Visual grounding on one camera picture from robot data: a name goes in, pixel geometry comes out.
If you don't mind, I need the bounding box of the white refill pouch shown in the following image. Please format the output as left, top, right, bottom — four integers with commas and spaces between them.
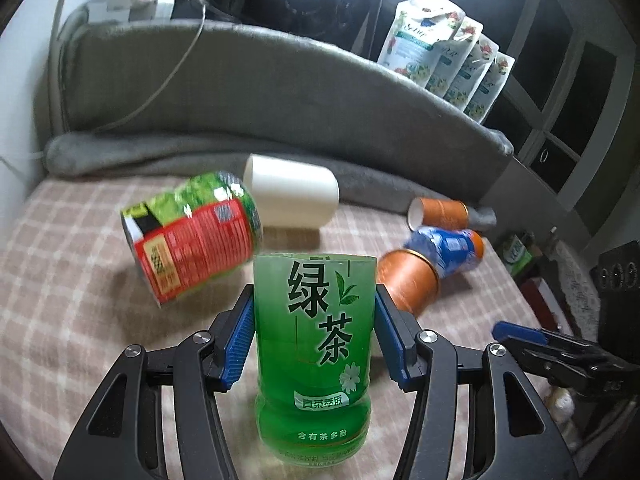
464, 52, 515, 124
444, 34, 499, 112
426, 16, 484, 98
378, 0, 465, 87

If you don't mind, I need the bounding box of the blue orange bottle cup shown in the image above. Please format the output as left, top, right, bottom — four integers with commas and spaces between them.
404, 226, 485, 278

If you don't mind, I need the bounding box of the green paper bag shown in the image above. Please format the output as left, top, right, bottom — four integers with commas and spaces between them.
500, 231, 533, 278

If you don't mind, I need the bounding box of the grey fleece blanket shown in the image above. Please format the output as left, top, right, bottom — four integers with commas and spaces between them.
44, 21, 513, 231

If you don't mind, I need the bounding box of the white power strip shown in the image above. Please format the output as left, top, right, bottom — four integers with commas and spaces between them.
87, 0, 175, 23

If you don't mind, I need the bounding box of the red box on floor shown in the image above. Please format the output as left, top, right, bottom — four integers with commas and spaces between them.
520, 278, 575, 336

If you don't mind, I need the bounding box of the white plastic cup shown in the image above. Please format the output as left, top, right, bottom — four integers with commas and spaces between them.
243, 154, 340, 230

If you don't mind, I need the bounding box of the orange paper cup near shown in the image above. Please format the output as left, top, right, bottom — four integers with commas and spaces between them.
376, 248, 440, 318

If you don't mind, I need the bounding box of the white charging cable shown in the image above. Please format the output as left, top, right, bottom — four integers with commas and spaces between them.
0, 0, 207, 181

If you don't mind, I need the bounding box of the red green label cup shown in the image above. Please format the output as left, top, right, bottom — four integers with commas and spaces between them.
120, 171, 262, 307

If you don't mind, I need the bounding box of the orange paper cup far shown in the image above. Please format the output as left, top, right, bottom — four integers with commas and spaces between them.
407, 197, 469, 231

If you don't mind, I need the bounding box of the green tea bottle cup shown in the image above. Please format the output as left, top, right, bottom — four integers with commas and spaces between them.
254, 254, 376, 467

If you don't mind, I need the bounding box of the orange paper cup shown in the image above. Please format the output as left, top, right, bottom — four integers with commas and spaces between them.
376, 248, 440, 318
407, 197, 469, 231

